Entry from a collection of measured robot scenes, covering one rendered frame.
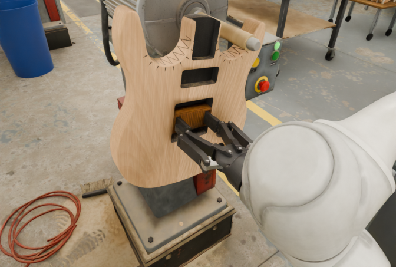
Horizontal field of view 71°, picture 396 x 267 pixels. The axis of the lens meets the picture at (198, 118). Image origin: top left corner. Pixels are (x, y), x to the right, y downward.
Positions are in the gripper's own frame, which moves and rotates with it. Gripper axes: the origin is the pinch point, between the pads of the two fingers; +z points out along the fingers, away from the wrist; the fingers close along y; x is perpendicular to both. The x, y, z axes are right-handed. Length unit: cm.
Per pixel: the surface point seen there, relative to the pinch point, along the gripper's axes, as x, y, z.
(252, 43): 18.7, 7.4, -4.9
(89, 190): -106, -3, 91
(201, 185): -65, 36, 32
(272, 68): 1.6, 43.4, 16.8
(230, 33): 18.8, 6.8, 1.3
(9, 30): -58, -23, 278
